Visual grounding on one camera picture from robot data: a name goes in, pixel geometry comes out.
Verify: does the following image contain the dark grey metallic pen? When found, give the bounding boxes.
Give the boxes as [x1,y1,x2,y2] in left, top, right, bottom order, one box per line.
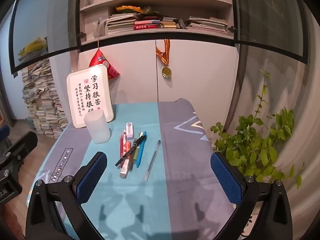
[127,152,137,172]

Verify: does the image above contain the red hanging pouch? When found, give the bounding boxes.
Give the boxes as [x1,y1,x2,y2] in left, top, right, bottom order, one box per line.
[89,49,120,80]

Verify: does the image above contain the tall stack of books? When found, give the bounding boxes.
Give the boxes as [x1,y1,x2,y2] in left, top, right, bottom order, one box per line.
[19,52,69,139]

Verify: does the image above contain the clear gel pen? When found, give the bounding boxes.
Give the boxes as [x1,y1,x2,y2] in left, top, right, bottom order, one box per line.
[144,140,161,182]

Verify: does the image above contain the frosted plastic pen cup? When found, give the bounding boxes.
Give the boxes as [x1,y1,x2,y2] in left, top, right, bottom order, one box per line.
[83,111,111,144]

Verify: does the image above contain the teal and grey table mat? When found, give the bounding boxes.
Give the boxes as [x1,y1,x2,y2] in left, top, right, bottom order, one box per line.
[30,99,240,240]

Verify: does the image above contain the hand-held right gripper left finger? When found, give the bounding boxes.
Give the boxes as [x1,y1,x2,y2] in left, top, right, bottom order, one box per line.
[25,151,108,240]

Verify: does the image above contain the gold medal with striped ribbon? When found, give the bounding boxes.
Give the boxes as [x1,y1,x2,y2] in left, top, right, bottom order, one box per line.
[155,39,173,79]

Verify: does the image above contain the red books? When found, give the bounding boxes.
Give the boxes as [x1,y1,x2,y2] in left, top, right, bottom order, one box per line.
[134,20,160,31]

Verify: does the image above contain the blue pen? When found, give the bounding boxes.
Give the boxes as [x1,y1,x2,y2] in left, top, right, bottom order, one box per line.
[136,131,148,168]

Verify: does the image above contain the stack of worn books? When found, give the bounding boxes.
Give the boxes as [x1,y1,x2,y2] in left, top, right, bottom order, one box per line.
[105,14,137,35]

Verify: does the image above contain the yellow plush toy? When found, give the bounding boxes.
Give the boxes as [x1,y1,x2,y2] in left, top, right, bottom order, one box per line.
[19,37,48,57]

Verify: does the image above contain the black pen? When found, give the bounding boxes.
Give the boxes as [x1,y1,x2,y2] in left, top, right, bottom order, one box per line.
[115,135,147,167]

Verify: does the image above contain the stack of magazines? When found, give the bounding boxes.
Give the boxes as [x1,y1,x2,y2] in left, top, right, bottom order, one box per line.
[186,16,228,33]

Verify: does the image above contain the glass cabinet door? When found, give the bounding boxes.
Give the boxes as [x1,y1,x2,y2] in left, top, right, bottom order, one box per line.
[229,0,310,65]
[10,0,81,75]

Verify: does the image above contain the yellow artificial flowers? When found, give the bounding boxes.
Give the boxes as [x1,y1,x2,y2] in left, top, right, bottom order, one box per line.
[115,5,160,15]

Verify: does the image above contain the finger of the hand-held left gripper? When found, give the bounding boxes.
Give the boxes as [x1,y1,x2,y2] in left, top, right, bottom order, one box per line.
[0,125,12,155]
[4,131,38,172]

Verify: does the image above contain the white purple correction tape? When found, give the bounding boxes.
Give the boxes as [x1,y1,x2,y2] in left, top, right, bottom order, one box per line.
[126,122,135,140]

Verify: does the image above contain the right glass cabinet door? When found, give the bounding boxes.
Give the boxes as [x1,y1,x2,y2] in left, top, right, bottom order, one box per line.
[229,0,310,65]

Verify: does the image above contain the green leafy plant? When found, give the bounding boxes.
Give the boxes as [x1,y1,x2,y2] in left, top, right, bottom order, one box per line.
[210,69,305,189]

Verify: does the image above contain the white calligraphy sign board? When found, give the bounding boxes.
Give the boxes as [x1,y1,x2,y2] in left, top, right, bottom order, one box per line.
[66,64,114,128]

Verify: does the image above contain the left glass cabinet door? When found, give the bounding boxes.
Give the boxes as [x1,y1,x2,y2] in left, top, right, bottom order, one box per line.
[10,0,81,75]

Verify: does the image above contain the small dark book stack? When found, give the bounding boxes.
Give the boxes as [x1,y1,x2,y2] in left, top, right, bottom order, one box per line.
[160,16,186,29]

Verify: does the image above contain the pale green pen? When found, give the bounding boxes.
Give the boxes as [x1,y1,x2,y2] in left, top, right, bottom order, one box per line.
[132,131,145,165]

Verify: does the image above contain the red white patterned pen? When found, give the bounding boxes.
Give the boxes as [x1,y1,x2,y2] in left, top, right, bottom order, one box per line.
[122,129,128,155]

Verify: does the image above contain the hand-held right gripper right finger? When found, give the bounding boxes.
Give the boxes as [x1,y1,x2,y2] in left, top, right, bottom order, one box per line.
[210,151,294,240]

